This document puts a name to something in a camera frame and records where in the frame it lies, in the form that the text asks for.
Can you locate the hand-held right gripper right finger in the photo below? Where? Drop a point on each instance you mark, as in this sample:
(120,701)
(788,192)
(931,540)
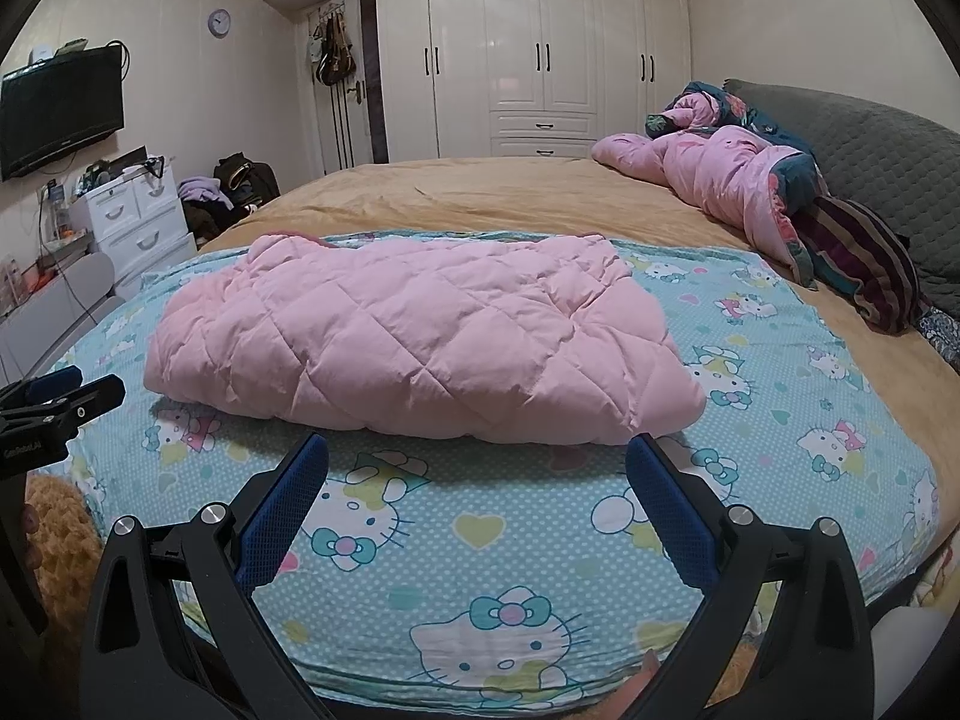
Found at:
(667,510)

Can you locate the bags hanging on door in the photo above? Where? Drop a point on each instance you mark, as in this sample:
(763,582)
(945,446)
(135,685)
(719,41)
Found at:
(334,52)

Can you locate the round wall clock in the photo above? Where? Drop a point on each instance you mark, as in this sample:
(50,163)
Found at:
(220,23)

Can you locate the small black frame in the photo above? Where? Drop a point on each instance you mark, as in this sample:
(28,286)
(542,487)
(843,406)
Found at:
(152,166)

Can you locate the cartoon cat printed blue blanket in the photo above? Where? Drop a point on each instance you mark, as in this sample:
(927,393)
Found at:
(525,525)

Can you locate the pink duvet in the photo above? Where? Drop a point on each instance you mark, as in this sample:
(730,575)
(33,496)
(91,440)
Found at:
(720,165)

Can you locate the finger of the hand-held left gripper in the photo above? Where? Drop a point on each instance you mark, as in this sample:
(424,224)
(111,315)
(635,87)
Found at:
(56,382)
(82,401)

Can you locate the bed with tan sheet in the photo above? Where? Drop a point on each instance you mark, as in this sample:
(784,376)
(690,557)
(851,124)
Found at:
(487,187)

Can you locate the purple clothes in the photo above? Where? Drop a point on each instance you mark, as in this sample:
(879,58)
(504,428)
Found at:
(199,187)

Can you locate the dark clothes pile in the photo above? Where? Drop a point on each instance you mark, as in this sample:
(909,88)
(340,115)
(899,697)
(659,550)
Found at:
(210,221)

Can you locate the black bag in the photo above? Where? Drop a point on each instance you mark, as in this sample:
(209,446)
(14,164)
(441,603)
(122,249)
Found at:
(247,176)

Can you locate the floral patterned cloth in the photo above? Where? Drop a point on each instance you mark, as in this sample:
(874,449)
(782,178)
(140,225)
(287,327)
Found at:
(941,337)

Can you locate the black television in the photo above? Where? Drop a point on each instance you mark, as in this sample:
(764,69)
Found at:
(60,112)

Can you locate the white door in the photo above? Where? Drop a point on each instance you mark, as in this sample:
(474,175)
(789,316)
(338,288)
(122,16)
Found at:
(367,127)

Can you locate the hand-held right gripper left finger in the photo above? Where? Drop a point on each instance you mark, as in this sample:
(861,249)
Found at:
(281,510)

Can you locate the white wardrobe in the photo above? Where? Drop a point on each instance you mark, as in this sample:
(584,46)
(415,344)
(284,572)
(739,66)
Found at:
(525,52)

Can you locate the pink quilted jacket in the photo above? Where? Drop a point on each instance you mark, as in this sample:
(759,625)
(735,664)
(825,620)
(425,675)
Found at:
(420,330)

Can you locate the grey quilted headboard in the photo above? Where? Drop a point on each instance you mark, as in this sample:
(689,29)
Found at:
(885,142)

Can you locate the dark striped pillow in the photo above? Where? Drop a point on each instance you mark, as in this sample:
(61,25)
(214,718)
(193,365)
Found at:
(862,255)

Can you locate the white drawer cabinet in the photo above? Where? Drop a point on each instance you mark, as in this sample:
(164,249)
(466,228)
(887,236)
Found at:
(142,232)

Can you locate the fluffy tan plush blanket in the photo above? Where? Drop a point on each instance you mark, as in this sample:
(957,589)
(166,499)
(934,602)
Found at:
(64,540)

